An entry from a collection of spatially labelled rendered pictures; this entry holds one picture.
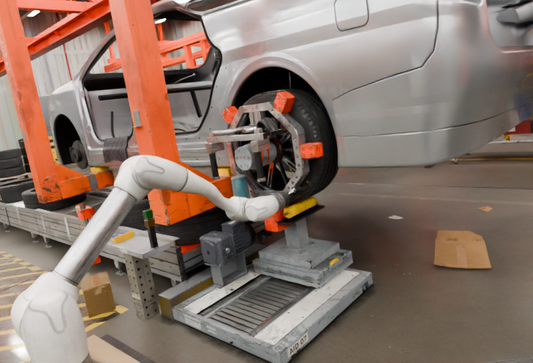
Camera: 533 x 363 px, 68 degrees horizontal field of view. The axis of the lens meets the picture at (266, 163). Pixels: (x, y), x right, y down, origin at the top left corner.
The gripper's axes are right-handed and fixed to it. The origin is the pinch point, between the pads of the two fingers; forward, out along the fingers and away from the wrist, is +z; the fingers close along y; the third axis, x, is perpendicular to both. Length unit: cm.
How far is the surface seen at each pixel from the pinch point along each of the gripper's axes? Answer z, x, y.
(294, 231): 10.3, -7.1, -34.2
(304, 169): -2.6, 5.2, 11.9
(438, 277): 51, -78, -12
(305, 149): -4.8, 10.0, 22.2
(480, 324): 15, -100, 10
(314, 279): -2.7, -35.8, -34.2
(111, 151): 7, 172, -137
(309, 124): 3.8, 19.5, 29.1
